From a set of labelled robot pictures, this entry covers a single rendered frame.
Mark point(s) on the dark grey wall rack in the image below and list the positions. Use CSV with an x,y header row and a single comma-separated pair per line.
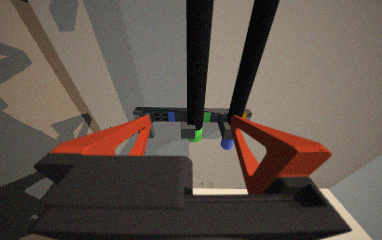
x,y
166,114

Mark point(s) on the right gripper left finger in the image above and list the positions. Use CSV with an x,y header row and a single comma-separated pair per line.
x,y
104,142

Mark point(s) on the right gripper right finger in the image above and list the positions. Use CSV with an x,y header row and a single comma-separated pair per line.
x,y
286,154

